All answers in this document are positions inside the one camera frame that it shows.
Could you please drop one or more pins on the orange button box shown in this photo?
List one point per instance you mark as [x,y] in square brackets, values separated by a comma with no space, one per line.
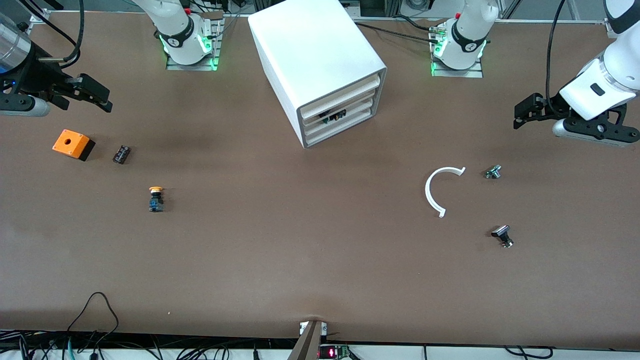
[70,141]

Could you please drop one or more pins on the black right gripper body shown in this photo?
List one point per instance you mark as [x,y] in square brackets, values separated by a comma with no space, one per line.
[36,75]

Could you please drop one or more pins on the red LED display board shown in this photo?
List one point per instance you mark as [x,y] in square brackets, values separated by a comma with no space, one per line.
[332,352]

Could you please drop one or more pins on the aluminium table frame rail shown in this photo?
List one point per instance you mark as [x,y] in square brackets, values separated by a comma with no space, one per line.
[39,16]
[607,29]

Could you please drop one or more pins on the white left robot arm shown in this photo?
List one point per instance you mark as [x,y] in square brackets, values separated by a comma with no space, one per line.
[600,80]

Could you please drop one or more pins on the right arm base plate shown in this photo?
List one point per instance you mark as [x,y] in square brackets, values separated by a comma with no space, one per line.
[192,67]

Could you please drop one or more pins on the white curved plastic arc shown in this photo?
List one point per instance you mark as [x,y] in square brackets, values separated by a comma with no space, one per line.
[428,192]

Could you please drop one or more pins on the white mounting bracket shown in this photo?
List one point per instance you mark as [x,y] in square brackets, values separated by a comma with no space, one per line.
[303,327]

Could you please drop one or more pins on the black selector switch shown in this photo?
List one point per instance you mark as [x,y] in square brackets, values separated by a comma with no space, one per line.
[501,234]

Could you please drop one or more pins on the brown camera mount post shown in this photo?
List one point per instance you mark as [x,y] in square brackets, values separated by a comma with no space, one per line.
[307,345]

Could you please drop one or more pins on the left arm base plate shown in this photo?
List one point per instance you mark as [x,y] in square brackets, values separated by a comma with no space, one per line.
[457,73]

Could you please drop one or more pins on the yellow push button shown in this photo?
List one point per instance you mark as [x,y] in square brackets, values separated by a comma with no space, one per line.
[156,199]

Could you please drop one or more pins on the black green electronic part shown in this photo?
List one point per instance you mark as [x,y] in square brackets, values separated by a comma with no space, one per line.
[332,117]

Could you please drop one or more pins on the small black terminal block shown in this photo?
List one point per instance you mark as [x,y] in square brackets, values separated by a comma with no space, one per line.
[121,154]

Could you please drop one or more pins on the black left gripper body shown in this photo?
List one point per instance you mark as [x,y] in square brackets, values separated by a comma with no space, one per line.
[550,108]

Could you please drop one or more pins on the small silver green knob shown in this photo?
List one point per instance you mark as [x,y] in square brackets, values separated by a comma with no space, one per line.
[493,172]

